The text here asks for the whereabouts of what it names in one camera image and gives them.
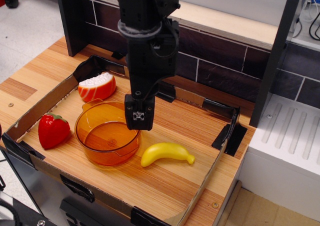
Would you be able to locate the orange transparent plastic pot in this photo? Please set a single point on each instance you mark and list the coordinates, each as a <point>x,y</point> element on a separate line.
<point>102,131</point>

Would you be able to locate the black caster wheel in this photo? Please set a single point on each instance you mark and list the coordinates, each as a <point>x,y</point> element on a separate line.
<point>11,4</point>

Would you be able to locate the white toy sink drainboard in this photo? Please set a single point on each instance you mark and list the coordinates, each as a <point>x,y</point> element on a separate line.
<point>282,163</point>

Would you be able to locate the dark shelf frame with tiles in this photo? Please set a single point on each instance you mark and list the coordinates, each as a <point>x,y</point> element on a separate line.
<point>208,61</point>

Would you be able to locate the yellow toy banana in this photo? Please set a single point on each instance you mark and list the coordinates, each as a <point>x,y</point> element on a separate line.
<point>166,150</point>

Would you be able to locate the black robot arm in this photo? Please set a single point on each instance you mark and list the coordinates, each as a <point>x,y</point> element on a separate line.
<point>143,19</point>

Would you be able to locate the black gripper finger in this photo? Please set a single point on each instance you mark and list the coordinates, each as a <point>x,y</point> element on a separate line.
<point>139,114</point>

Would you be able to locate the salmon sushi toy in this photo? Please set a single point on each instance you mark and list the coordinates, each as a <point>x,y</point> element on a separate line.
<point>98,87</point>

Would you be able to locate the red toy strawberry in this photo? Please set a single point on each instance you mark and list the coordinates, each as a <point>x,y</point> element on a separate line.
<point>52,130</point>

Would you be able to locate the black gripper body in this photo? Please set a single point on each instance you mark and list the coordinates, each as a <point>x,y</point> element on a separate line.
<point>151,60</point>

